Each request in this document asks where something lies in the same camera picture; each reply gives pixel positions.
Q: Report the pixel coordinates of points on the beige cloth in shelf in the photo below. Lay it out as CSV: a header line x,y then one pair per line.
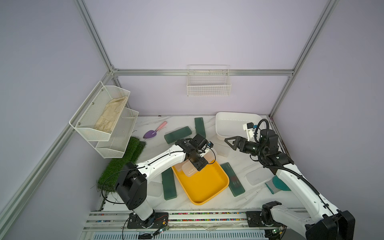
x,y
110,115

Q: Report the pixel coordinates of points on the yellow plastic tray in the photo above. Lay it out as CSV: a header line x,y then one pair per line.
x,y
204,185

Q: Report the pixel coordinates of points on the green pencil case front right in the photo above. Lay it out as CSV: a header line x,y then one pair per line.
x,y
235,185

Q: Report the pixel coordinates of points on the purple pink garden trowel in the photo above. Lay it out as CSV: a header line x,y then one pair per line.
x,y
152,133

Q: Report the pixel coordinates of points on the white wire wall basket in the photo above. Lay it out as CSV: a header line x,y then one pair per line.
x,y
208,81

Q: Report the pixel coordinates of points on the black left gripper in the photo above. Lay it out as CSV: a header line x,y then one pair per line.
x,y
200,165

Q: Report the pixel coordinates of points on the green pencil case back upright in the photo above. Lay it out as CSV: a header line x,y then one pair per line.
x,y
200,126

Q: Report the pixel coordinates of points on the green pencil case front left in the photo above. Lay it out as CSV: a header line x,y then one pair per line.
x,y
169,186

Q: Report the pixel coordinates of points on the white plastic storage box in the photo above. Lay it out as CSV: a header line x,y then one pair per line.
x,y
230,124

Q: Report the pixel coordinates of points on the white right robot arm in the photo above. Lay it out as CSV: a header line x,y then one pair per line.
x,y
325,220

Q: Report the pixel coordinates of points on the white mesh two-tier shelf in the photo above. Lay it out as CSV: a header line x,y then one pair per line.
x,y
109,146

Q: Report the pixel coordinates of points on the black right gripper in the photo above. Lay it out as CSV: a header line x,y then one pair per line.
x,y
237,143

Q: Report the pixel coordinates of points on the clear pencil case pink pen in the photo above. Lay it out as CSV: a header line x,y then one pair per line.
x,y
179,167

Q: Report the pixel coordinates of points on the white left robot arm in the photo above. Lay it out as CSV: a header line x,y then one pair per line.
x,y
132,183

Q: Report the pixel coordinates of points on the green pencil case back angled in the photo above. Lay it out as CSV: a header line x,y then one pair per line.
x,y
177,135

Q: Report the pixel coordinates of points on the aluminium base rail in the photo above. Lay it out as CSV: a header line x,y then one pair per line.
x,y
182,225

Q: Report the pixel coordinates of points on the green artificial grass mat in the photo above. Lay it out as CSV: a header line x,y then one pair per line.
x,y
107,182

